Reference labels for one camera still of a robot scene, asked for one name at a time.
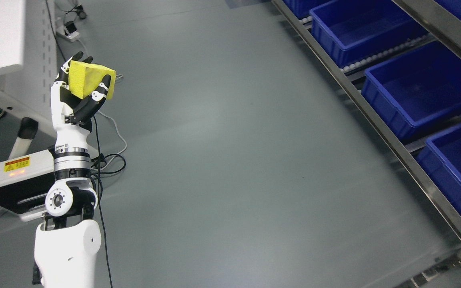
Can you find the white equipment box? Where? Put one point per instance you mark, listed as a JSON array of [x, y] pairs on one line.
[[25, 178]]

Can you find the white cabinet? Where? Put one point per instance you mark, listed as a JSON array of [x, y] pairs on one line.
[[29, 60]]

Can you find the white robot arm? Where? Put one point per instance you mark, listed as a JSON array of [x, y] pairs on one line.
[[68, 239]]

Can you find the white power strip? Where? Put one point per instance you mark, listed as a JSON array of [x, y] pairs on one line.
[[68, 31]]

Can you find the metal shelf rack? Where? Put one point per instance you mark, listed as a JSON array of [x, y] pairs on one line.
[[442, 20]]

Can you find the yellow foam block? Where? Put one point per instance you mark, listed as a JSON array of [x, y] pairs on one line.
[[84, 78]]

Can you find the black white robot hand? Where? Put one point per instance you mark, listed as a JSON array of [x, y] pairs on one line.
[[66, 108]]

